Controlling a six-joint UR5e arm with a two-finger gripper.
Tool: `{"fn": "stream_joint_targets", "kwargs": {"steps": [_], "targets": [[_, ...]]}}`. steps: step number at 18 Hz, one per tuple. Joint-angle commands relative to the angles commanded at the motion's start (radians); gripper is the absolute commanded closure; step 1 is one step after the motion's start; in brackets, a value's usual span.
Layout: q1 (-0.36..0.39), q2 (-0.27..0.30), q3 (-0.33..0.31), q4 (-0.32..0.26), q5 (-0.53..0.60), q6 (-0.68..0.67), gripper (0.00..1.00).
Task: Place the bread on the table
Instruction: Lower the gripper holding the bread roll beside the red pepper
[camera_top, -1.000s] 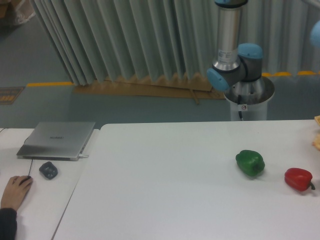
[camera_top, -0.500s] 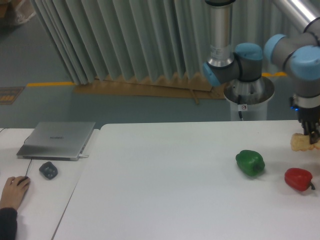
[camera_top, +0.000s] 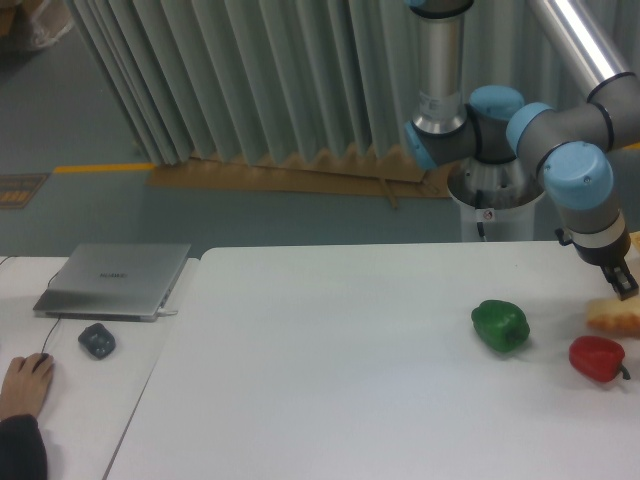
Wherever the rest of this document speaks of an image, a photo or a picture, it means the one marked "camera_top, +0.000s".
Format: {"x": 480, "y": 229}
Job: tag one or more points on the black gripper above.
{"x": 609, "y": 254}

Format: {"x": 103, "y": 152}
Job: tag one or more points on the toast bread slice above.
{"x": 620, "y": 317}

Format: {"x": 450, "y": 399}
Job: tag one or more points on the black computer mouse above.
{"x": 40, "y": 361}

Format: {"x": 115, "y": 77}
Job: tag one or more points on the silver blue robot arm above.
{"x": 562, "y": 154}

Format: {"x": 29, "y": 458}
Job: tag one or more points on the dark sleeved forearm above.
{"x": 23, "y": 454}

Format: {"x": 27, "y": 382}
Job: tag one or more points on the person's right hand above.
{"x": 24, "y": 392}

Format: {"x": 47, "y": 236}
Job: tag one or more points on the wooden board at edge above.
{"x": 635, "y": 242}

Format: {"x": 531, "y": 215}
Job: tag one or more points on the red bell pepper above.
{"x": 598, "y": 358}

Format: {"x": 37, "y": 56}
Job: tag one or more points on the green bell pepper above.
{"x": 501, "y": 325}

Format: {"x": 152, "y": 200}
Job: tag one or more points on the brown cardboard sheet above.
{"x": 393, "y": 177}

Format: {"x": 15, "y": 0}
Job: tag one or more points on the grey-green pleated curtain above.
{"x": 257, "y": 79}

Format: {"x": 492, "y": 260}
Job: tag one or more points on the white usb plug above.
{"x": 165, "y": 312}

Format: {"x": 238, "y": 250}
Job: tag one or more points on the silver closed laptop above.
{"x": 119, "y": 281}

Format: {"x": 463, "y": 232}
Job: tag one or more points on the black small controller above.
{"x": 98, "y": 341}

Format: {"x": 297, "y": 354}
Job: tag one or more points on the brown floor sign mat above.
{"x": 18, "y": 189}

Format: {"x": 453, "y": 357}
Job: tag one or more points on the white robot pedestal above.
{"x": 496, "y": 202}

